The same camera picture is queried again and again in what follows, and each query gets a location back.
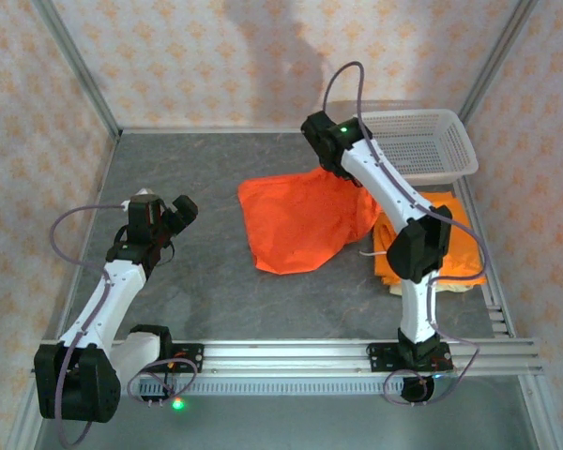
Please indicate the red-orange shorts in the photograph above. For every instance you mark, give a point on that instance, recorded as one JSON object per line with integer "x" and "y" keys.
{"x": 300, "y": 225}

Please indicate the light orange shorts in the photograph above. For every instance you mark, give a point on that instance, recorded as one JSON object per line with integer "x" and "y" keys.
{"x": 464, "y": 253}

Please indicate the beige shorts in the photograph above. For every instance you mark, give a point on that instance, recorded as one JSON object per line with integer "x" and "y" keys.
{"x": 455, "y": 288}

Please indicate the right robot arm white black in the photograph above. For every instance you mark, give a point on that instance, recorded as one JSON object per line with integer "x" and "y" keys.
{"x": 384, "y": 183}

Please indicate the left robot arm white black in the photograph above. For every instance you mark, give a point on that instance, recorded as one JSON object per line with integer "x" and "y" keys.
{"x": 108, "y": 300}

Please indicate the white plastic mesh basket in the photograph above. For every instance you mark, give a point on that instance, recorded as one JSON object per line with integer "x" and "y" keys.
{"x": 427, "y": 145}

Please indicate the glowing indicator light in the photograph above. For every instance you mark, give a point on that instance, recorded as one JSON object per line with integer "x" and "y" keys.
{"x": 178, "y": 404}

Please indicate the aluminium back frame bar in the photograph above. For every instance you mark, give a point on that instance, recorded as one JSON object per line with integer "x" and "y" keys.
{"x": 216, "y": 130}

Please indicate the aluminium frame post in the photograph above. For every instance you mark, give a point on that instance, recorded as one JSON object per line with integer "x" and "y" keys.
{"x": 497, "y": 56}
{"x": 75, "y": 65}

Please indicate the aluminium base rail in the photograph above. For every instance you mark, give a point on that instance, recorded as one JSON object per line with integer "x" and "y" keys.
{"x": 286, "y": 356}

